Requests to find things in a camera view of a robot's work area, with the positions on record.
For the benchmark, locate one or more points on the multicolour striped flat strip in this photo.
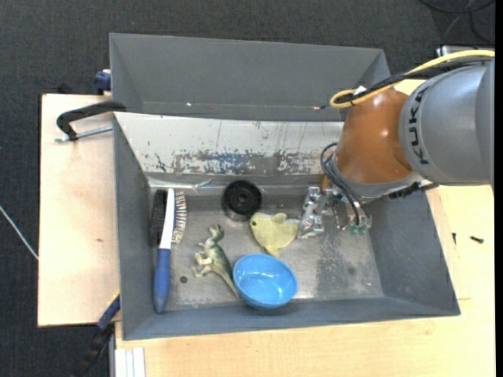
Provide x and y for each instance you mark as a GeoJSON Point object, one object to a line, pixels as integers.
{"type": "Point", "coordinates": [181, 216]}

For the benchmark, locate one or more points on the grey metal bin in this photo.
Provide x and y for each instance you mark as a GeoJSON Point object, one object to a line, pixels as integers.
{"type": "Point", "coordinates": [243, 73]}

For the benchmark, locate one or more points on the green toy dinosaur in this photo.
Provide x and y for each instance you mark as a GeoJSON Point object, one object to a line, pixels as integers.
{"type": "Point", "coordinates": [215, 255]}

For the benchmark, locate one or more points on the yellow toy fish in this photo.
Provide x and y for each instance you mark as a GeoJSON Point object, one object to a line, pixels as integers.
{"type": "Point", "coordinates": [275, 232]}

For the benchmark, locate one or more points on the small black screw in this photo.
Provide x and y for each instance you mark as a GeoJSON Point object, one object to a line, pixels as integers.
{"type": "Point", "coordinates": [477, 240]}

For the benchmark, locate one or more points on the blue bowl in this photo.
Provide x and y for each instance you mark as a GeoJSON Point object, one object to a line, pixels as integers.
{"type": "Point", "coordinates": [264, 281]}

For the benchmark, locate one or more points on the black cylinder on white bracket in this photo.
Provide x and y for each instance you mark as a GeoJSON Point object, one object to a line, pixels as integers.
{"type": "Point", "coordinates": [404, 191]}

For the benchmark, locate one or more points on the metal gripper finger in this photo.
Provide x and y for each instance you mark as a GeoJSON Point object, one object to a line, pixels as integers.
{"type": "Point", "coordinates": [313, 202]}
{"type": "Point", "coordinates": [311, 227]}

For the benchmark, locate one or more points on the blue and white brush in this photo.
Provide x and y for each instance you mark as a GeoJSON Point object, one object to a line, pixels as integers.
{"type": "Point", "coordinates": [162, 273]}

